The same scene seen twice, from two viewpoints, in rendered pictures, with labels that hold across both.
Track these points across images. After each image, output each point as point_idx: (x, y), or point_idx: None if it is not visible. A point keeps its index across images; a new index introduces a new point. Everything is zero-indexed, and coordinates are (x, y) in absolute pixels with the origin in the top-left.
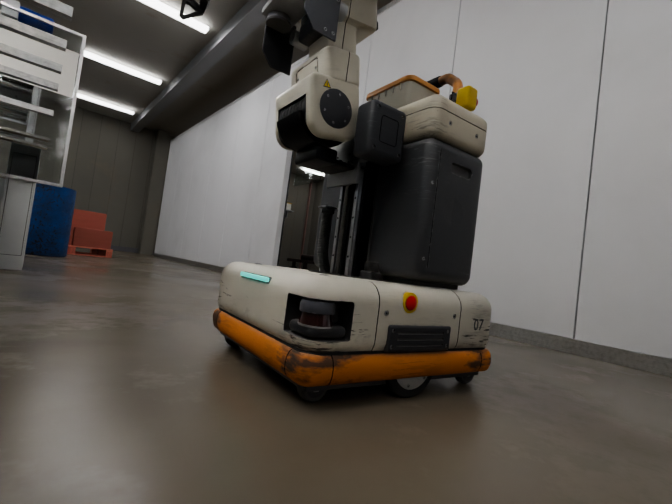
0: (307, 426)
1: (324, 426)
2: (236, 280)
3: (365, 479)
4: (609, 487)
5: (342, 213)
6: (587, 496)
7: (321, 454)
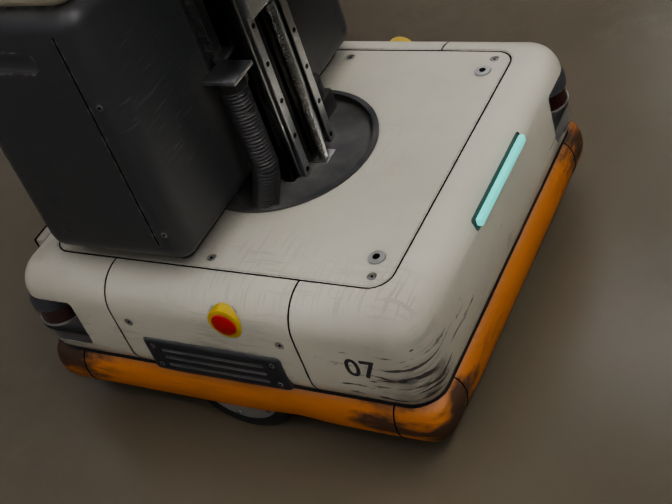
0: (601, 154)
1: (584, 149)
2: (472, 256)
3: (634, 89)
4: (469, 32)
5: (284, 40)
6: (502, 33)
7: (634, 119)
